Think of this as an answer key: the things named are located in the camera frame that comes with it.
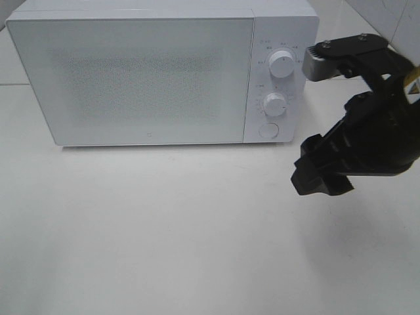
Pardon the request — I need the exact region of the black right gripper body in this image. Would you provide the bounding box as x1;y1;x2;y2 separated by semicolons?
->
342;70;419;176

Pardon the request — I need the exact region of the upper white power knob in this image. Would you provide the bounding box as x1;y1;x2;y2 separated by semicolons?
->
268;49;295;79

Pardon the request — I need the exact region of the white microwave door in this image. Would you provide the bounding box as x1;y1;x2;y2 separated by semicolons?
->
8;18;253;146

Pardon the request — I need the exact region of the white microwave oven body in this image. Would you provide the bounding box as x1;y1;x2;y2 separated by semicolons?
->
5;1;319;146

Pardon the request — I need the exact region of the white timer knob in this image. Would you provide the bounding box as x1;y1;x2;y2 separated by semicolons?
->
262;93;287;117

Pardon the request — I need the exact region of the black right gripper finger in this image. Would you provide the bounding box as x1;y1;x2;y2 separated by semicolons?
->
300;117;358;164
291;154;361;196

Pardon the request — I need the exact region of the round white door button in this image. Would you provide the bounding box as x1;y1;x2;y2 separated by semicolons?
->
259;123;279;139

